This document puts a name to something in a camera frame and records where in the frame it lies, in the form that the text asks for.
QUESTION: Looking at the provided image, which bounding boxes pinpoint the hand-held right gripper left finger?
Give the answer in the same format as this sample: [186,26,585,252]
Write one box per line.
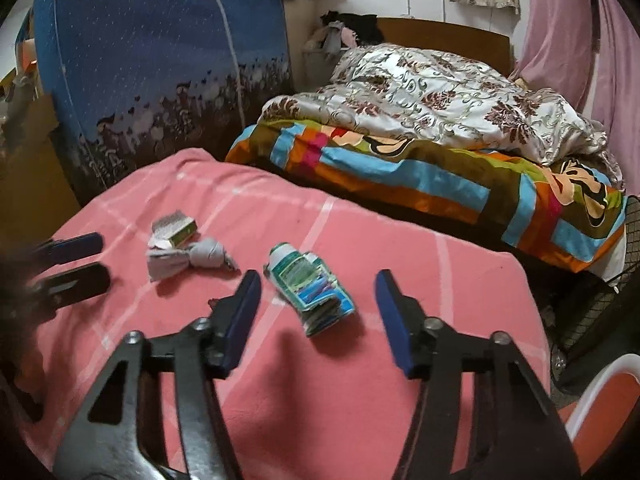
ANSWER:
[52,270,262,480]

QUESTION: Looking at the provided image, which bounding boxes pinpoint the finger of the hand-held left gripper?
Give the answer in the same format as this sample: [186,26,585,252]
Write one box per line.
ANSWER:
[27,262,111,309]
[31,232,105,267]

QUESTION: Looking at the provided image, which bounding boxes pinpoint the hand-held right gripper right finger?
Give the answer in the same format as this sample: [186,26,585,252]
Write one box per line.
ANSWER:
[375,269,584,480]

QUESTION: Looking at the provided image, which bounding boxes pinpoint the green patterned packet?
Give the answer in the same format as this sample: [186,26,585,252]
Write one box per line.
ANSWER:
[263,242,356,339]

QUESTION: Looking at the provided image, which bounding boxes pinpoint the white plastic bin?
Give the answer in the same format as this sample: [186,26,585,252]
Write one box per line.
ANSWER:
[564,352,640,462]

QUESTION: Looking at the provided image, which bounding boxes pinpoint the grey crumpled sock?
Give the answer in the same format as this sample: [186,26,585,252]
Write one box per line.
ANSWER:
[145,237,239,284]

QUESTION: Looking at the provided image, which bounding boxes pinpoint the brown wooden cabinet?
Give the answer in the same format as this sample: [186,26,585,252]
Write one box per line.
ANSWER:
[0,89,84,257]

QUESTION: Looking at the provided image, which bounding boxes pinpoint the small torn white green box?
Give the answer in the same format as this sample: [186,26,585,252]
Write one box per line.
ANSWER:
[151,212,197,249]

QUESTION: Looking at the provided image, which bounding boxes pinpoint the pink checked blanket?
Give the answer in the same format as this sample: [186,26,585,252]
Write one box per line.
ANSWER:
[15,147,557,480]

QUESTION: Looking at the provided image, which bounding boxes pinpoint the colourful patchwork blanket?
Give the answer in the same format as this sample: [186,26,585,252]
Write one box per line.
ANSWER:
[224,120,629,274]

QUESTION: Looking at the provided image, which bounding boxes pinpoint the blue printed wardrobe cover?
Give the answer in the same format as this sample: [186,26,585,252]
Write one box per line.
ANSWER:
[29,0,296,202]

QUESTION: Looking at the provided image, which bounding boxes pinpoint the white brown floral quilt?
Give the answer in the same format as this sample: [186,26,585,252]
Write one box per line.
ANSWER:
[257,43,624,187]

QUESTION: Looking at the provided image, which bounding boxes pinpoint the beige bedside cabinet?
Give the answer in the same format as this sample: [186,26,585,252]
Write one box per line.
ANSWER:
[299,35,347,94]

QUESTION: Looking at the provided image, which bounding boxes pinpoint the wooden headboard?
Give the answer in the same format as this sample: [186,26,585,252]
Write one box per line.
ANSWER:
[374,17,517,79]

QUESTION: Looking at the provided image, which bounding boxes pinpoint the pile of clothes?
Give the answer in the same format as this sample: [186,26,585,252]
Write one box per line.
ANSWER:
[312,9,384,56]

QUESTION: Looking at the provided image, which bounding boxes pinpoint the pink curtain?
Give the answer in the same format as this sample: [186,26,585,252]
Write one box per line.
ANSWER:
[516,0,599,112]
[582,0,640,197]

